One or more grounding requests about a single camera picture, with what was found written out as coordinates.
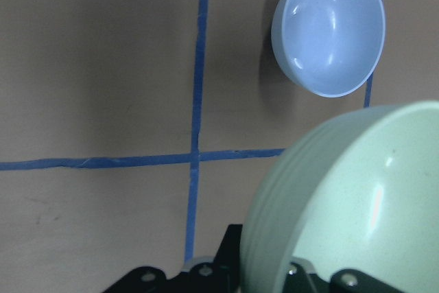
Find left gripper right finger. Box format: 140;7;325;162
283;257;401;293

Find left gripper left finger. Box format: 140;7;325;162
105;224;243;292

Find green bowl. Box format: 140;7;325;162
240;101;438;292

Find blue bowl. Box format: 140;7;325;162
271;0;385;97

